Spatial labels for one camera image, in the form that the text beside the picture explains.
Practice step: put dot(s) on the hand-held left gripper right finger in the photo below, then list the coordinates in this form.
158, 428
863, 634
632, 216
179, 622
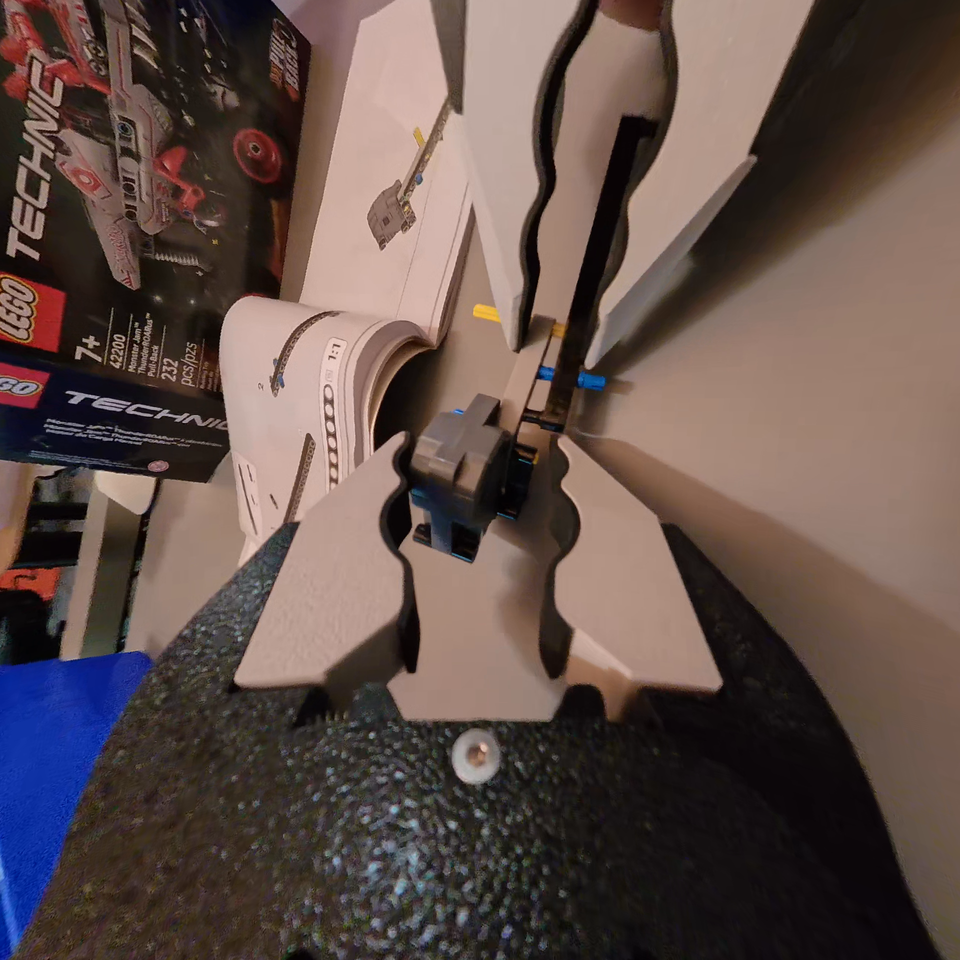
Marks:
637, 600

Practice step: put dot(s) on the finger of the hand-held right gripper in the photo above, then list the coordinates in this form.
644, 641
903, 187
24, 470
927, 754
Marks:
502, 150
712, 112

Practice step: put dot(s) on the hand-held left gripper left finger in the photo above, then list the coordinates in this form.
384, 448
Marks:
337, 585

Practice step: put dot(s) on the long black toy brick beam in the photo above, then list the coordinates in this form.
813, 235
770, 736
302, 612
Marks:
604, 240

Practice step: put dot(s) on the grey toy brick motor assembly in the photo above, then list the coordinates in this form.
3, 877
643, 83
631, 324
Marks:
461, 465

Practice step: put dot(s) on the white instruction booklet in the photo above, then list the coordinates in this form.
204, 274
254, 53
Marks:
390, 150

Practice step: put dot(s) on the blue plastic bin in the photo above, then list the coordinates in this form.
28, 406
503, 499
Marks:
60, 787

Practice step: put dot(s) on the black toy truck set box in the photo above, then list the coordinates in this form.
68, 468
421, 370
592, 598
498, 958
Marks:
150, 187

